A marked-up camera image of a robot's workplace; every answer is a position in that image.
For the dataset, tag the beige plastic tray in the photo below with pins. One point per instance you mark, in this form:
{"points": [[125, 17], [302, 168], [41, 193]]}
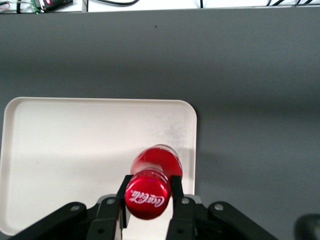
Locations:
{"points": [[75, 155]]}

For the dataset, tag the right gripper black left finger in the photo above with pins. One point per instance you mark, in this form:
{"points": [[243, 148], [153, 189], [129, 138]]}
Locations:
{"points": [[107, 215]]}

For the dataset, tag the black device with red light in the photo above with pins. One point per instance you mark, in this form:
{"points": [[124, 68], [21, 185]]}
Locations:
{"points": [[53, 3]]}

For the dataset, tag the red coke bottle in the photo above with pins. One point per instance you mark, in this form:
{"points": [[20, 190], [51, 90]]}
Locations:
{"points": [[146, 197]]}

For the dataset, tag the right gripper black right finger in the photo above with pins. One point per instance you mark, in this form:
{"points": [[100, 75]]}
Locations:
{"points": [[182, 215]]}

